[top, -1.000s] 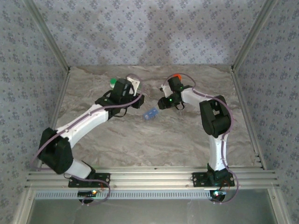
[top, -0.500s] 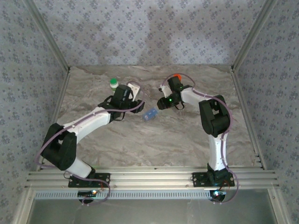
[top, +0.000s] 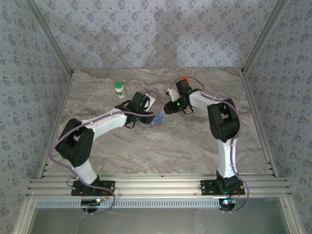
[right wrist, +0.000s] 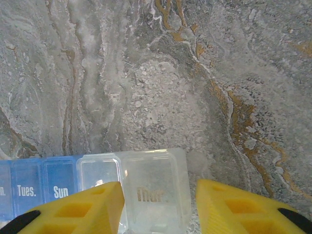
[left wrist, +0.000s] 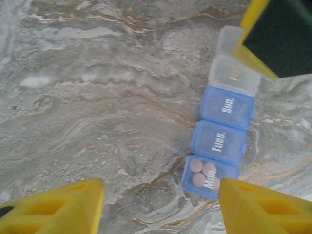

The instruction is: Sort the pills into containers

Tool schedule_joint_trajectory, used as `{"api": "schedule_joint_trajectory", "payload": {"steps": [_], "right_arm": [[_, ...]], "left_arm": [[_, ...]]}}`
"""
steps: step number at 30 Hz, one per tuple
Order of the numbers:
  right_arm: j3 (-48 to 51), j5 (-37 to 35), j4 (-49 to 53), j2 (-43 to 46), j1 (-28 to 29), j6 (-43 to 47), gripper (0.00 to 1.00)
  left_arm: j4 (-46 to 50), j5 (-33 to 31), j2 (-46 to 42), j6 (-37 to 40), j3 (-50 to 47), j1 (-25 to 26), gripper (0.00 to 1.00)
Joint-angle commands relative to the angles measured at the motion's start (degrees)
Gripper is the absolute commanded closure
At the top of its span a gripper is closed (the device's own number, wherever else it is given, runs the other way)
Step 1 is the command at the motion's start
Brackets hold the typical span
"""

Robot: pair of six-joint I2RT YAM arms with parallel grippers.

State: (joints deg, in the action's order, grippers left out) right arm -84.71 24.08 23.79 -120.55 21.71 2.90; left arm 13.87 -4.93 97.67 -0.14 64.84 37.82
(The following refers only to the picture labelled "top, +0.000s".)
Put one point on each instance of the blue weekly pill organizer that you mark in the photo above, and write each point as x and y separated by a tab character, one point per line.
158	119

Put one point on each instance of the orange pill bottle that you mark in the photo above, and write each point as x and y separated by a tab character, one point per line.
186	80

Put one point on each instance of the white pill bottle green cap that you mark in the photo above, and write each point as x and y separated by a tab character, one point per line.
119	91

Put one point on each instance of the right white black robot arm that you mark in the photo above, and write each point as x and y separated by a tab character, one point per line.
226	161

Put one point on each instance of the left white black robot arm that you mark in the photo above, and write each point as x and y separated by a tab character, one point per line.
104	124

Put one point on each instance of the small controller board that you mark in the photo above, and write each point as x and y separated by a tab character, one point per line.
91	201
228	202

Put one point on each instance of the grey metal lower shelf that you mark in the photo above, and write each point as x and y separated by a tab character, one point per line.
158	221

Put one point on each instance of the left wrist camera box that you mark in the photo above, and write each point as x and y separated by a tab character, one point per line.
151	102

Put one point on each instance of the aluminium mounting rail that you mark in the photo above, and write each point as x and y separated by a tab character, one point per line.
158	185

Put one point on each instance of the aluminium table side rail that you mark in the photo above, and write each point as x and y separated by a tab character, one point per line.
251	97
64	97

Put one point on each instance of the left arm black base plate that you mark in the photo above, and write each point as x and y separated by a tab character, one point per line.
107	187

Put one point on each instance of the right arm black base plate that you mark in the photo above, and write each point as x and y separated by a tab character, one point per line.
207	187

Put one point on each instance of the aluminium frame post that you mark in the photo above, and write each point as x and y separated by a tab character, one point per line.
50	36
263	36

